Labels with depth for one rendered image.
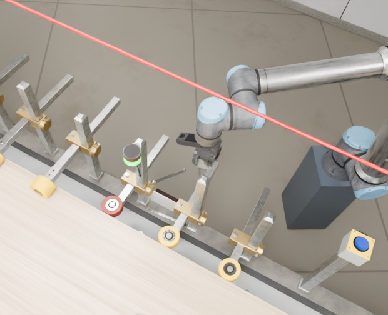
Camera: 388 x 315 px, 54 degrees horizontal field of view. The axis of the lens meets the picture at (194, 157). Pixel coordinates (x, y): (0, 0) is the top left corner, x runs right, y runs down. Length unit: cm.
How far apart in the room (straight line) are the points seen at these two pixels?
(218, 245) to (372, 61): 92
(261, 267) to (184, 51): 214
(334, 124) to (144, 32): 176
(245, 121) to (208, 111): 12
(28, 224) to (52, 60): 200
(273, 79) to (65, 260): 95
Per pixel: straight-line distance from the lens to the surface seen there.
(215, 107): 120
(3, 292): 148
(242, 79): 131
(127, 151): 129
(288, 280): 169
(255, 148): 278
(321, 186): 204
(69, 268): 145
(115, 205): 150
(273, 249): 248
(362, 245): 123
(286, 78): 134
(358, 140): 192
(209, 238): 167
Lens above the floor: 226
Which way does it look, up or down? 58 degrees down
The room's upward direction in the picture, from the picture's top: 9 degrees clockwise
